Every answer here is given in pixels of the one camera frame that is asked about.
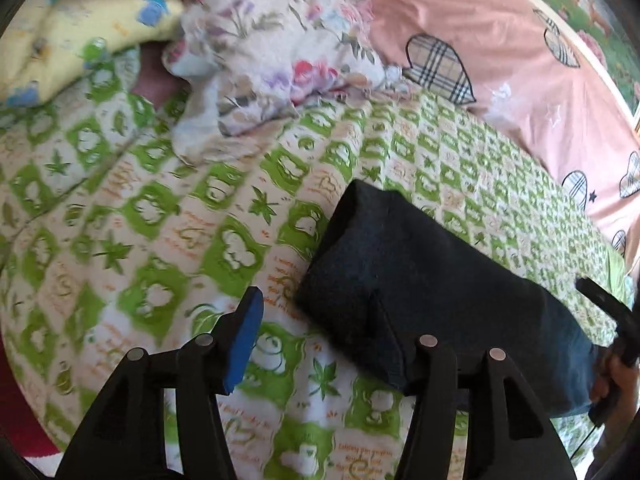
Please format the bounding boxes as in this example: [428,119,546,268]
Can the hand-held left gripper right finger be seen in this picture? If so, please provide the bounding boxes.
[395,335,578,480]

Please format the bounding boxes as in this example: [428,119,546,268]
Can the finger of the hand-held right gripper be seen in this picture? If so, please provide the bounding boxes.
[575,278,640,423]

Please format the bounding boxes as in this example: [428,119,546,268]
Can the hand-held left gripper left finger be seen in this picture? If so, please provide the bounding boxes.
[54,286,265,480]

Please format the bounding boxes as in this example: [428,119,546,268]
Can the dark pants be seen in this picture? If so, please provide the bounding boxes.
[294,179,601,417]

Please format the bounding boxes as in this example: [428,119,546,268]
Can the person's right hand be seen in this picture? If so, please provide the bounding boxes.
[591,346,640,418]

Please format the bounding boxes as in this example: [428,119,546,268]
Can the green patterned bed sheet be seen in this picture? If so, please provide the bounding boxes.
[0,47,632,480]

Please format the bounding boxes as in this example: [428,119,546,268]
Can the red cloth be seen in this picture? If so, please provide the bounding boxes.
[0,330,63,458]

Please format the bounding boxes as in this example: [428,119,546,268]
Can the pink heart-print quilt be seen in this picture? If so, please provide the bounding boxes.
[348,0,640,273]

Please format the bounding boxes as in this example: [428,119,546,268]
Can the floral print blanket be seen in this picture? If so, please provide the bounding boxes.
[161,0,401,165]

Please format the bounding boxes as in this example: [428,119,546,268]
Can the yellow cartoon-print pillow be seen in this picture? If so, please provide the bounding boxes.
[0,0,187,107]

